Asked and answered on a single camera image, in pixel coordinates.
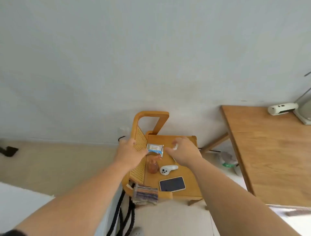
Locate blue white wipes packet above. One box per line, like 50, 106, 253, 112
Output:
146, 143, 165, 157

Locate striped cleaning cloth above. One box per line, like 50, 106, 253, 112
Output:
132, 183, 158, 206

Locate white controller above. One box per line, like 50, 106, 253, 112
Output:
160, 165, 179, 176

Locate black floor object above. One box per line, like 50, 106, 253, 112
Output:
0, 146, 19, 157

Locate smartphone with cream case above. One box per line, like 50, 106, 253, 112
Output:
159, 177, 186, 193

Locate white exercise machine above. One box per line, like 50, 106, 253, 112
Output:
96, 184, 144, 236

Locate wooden rattan chair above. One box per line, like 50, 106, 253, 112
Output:
121, 111, 203, 207

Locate black braided ropes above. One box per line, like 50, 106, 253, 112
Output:
107, 183, 135, 236

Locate brown spray bottle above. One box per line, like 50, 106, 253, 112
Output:
148, 155, 162, 174

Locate person's left forearm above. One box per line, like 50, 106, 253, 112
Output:
9, 159, 145, 236

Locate person's left hand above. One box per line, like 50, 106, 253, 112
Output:
114, 138, 148, 170

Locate person's right forearm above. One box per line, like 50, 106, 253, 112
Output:
187, 158, 302, 236

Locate white oblong device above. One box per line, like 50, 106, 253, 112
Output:
268, 102, 299, 116

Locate person's right hand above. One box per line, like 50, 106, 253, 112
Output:
165, 136, 203, 168

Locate white green bag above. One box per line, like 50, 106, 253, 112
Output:
218, 151, 240, 170

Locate white cylinder appliance square base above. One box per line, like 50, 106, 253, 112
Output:
293, 91, 311, 125

